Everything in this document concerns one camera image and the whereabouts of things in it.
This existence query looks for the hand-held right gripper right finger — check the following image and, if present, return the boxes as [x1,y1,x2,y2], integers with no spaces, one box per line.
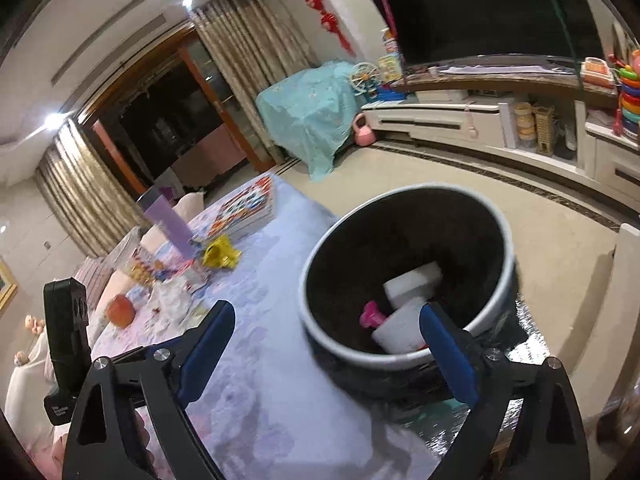
[419,302,598,480]

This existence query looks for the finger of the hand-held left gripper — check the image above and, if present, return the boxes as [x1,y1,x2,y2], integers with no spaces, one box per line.
[107,332,193,363]

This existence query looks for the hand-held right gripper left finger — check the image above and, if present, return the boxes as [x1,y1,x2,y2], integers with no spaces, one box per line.
[61,300,237,480]

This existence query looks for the pink plastic toy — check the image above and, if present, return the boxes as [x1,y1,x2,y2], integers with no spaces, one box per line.
[360,301,389,331]

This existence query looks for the yellow foil snack packet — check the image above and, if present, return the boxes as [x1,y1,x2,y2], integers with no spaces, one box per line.
[202,235,242,271]

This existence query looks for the white bin black liner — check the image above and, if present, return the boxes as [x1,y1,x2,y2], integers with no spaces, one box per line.
[297,182,517,401]

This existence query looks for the orange fruit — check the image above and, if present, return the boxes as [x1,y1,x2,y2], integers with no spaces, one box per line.
[106,295,136,329]

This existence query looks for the clear crumpled plastic wrap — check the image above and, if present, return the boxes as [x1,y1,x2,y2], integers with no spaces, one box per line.
[150,275,211,332]

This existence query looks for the pink striped pillow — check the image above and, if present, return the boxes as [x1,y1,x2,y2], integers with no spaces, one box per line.
[75,257,114,302]

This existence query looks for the silver foil mat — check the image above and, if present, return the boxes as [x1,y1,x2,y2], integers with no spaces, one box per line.
[425,295,551,466]

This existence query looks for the clear jar yellow snack balls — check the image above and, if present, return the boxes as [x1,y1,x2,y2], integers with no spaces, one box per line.
[117,232,162,286]

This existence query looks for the purple thermos bottle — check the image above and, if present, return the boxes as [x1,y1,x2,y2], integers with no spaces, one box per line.
[137,197,199,261]

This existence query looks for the gold curtain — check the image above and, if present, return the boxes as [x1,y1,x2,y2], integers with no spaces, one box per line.
[192,0,322,161]
[35,120,151,257]

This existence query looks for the pink sofa cushion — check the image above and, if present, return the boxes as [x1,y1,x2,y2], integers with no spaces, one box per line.
[172,192,207,223]

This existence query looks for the colourful picture book stack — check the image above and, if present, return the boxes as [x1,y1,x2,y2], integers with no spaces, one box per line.
[212,177,276,241]

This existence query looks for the pink covered table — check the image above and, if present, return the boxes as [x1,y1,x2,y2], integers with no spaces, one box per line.
[177,125,247,187]

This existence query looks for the pink kettlebell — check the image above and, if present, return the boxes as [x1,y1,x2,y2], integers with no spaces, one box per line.
[352,114,377,147]

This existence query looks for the white TV cabinet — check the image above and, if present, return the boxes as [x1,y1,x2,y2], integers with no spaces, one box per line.
[360,67,640,196]

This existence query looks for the cream stacked containers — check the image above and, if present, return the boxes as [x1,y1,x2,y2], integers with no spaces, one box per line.
[515,102,537,149]

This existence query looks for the wooden sliding glass door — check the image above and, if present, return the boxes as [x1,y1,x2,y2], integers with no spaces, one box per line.
[92,25,277,196]

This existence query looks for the wooden tower toy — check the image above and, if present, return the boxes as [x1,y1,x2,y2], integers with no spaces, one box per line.
[532,105,556,156]

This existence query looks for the teal cloth covered furniture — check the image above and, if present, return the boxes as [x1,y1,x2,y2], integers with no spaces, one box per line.
[256,60,372,181]

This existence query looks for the ceiling air vent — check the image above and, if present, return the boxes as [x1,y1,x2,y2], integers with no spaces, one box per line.
[50,14,167,87]
[62,0,147,77]

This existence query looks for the ferris wheel toy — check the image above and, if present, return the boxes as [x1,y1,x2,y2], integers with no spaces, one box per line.
[349,62,384,104]

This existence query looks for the colourful toy house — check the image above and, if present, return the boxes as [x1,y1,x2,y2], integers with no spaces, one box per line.
[377,55,405,84]

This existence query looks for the toy cash register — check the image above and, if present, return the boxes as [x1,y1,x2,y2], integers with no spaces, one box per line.
[580,57,619,89]

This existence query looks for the black television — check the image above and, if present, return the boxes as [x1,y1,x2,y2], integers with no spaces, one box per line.
[357,0,607,69]

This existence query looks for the red hanging heart decoration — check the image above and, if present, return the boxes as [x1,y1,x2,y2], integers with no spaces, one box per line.
[279,0,357,57]

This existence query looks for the gold picture frame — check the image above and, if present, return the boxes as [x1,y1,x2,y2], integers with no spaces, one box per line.
[0,257,19,311]

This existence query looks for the rainbow ring stacking toy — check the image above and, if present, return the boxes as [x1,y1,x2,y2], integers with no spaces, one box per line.
[616,50,640,142]

